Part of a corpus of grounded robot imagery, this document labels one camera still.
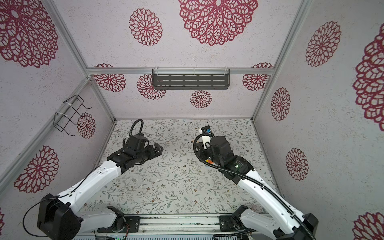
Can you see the dark grey wall shelf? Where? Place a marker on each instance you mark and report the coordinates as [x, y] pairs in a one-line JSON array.
[[191, 79]]

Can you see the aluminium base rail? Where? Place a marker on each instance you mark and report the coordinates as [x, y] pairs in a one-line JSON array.
[[199, 224]]

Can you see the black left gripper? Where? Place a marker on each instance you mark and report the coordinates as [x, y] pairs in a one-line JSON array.
[[153, 153]]

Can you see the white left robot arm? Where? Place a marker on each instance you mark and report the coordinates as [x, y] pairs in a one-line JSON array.
[[60, 216]]

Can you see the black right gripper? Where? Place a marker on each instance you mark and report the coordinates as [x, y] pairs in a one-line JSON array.
[[202, 150]]

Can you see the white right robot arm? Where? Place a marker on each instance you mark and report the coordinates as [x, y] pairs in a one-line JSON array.
[[250, 180]]

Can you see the black wire wall basket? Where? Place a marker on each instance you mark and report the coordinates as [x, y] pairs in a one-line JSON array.
[[63, 118]]

